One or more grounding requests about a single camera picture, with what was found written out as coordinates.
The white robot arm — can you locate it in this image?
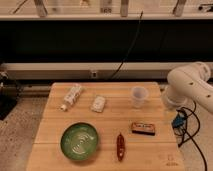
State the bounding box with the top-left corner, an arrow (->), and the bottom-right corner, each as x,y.
162,62 -> 213,114

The clear plastic cup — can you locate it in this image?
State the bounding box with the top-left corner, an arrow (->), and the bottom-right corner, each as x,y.
131,86 -> 148,108

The white tube bottle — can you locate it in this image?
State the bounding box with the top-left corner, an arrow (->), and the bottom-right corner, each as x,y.
60,84 -> 83,111

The wooden table board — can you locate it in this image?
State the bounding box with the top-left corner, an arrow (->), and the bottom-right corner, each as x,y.
26,82 -> 185,171

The red chili pepper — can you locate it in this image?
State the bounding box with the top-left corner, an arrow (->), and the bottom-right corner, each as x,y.
116,134 -> 125,162

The green ceramic bowl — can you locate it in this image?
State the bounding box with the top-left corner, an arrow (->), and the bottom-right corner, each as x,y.
60,122 -> 99,161

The black object at left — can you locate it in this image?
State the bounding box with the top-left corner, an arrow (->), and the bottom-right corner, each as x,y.
0,71 -> 20,121

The white wall outlet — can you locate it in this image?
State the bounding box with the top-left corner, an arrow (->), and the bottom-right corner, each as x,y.
91,71 -> 98,79

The black hanging cable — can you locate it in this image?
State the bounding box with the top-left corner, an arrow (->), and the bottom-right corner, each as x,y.
107,10 -> 144,81

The blue cable connector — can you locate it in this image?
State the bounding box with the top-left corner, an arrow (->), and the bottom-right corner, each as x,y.
172,114 -> 186,128

